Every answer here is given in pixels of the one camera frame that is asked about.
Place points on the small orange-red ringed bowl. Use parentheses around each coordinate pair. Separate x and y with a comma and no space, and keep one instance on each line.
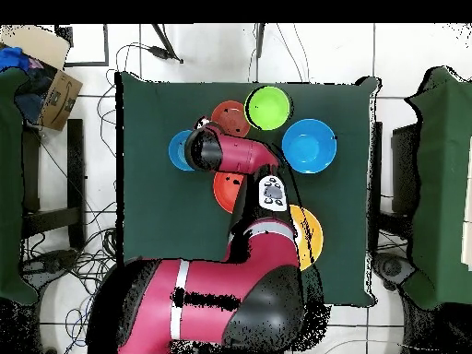
(228,114)

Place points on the green cloth covered table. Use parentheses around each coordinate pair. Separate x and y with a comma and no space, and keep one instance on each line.
(9,184)
(442,184)

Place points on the black rounded floor base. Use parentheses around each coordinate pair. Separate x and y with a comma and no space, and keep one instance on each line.
(51,263)
(392,268)

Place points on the black metal frame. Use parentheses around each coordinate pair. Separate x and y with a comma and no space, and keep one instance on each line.
(106,44)

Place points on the green plastic bowl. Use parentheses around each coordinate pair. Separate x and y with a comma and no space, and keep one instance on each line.
(268,107)

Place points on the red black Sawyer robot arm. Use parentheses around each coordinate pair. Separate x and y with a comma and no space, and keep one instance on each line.
(221,280)

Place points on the large orange plastic bowl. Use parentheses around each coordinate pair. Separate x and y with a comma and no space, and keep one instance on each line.
(313,236)

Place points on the black tripod leg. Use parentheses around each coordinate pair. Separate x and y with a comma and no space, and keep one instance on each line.
(166,41)
(260,37)

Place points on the black box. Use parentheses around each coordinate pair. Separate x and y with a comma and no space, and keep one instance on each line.
(403,166)

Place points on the dark green table cloth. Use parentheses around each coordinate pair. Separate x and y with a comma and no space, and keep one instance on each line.
(166,221)

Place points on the small blue plastic bowl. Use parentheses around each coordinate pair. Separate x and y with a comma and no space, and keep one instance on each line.
(177,151)

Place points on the wide orange-red shallow bowl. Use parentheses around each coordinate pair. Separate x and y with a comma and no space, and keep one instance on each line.
(225,191)

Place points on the large blue plastic bowl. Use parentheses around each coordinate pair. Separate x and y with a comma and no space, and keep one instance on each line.
(309,146)

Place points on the brown cardboard box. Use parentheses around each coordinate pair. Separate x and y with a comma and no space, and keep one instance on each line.
(61,99)

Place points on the blue cloth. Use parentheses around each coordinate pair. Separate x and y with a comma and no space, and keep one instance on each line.
(13,58)

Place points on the black chair frame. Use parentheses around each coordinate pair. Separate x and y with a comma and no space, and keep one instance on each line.
(75,166)

